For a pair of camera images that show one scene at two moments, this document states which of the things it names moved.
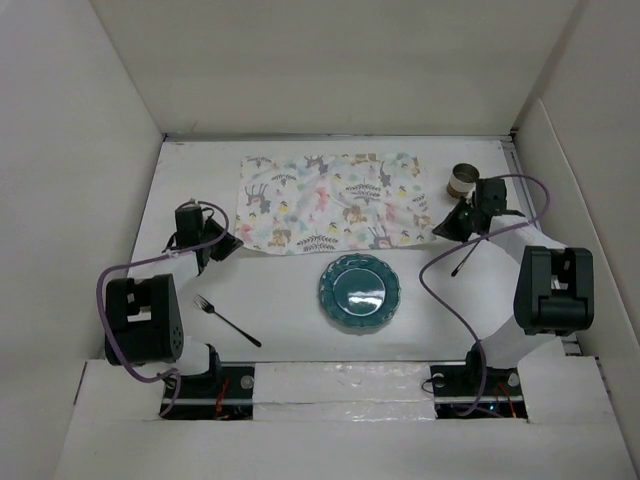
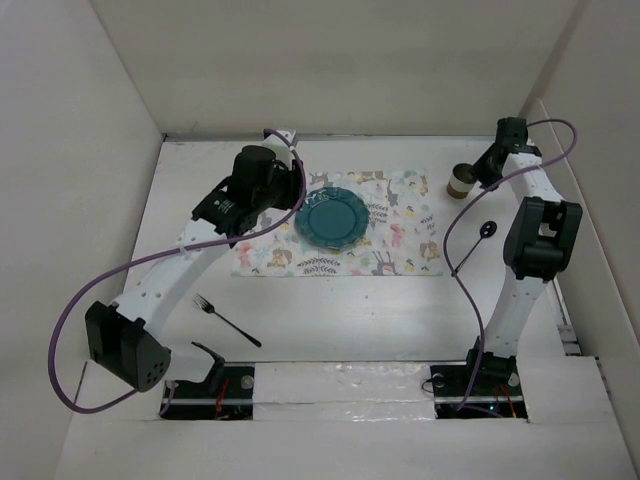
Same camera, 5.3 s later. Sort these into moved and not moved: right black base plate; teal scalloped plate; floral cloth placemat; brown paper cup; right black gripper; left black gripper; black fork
Moved: right black gripper; floral cloth placemat; left black gripper; teal scalloped plate
Not moved: black fork; right black base plate; brown paper cup
